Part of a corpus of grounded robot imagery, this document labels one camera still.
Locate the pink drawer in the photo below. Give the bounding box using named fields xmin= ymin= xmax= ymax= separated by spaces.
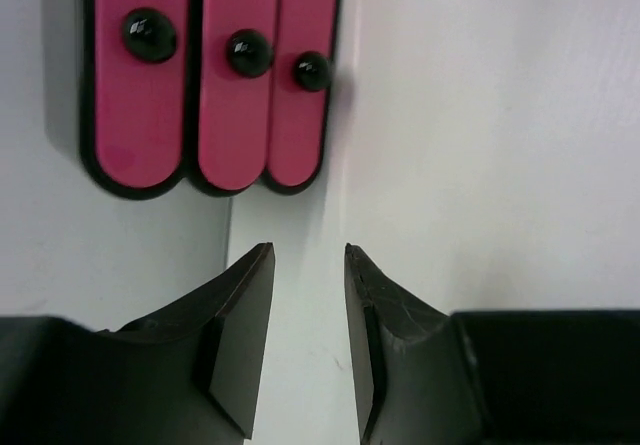
xmin=266 ymin=0 xmax=338 ymax=188
xmin=197 ymin=0 xmax=277 ymax=193
xmin=92 ymin=0 xmax=189 ymax=195

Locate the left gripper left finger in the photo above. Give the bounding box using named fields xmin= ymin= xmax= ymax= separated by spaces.
xmin=1 ymin=243 xmax=275 ymax=444

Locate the pink top drawer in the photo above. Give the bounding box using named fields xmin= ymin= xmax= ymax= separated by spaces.
xmin=92 ymin=0 xmax=189 ymax=195

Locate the black drawer cabinet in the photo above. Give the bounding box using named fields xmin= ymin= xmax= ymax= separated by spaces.
xmin=74 ymin=0 xmax=341 ymax=200

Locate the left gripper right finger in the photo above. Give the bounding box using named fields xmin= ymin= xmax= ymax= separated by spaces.
xmin=344 ymin=245 xmax=639 ymax=444

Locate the pink bottom drawer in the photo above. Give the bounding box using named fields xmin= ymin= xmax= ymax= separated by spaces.
xmin=266 ymin=0 xmax=338 ymax=188

